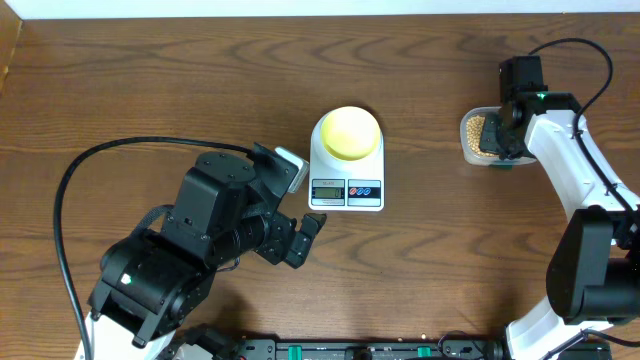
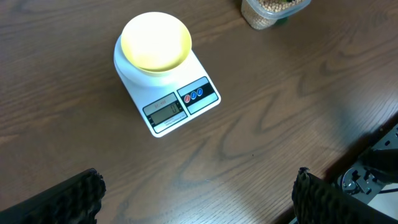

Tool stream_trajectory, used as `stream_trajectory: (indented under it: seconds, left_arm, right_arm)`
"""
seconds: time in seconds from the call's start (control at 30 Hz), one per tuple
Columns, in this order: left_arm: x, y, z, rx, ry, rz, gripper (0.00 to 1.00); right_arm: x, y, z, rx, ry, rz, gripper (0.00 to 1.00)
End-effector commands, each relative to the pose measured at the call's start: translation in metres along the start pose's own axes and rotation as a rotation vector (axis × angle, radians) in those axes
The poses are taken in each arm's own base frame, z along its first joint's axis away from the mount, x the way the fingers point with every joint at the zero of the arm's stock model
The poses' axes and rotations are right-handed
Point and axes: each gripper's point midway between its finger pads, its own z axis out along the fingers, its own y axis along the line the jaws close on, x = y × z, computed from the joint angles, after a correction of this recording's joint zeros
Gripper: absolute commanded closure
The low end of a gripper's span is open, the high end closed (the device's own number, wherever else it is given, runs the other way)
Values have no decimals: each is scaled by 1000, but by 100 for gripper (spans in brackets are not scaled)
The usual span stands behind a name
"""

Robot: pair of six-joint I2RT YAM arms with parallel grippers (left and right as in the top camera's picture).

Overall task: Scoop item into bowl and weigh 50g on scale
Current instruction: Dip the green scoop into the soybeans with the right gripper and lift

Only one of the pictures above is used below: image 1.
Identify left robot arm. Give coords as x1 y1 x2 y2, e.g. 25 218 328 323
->
76 145 326 359

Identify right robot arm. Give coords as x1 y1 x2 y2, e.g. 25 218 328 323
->
479 55 639 359

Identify white digital kitchen scale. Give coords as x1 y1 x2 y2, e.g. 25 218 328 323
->
308 111 385 212

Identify yellow plastic bowl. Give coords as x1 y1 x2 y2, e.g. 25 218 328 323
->
320 106 382 161

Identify clear container of soybeans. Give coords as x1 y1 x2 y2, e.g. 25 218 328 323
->
460 106 536 167

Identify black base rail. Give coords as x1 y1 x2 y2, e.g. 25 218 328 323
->
169 324 614 360

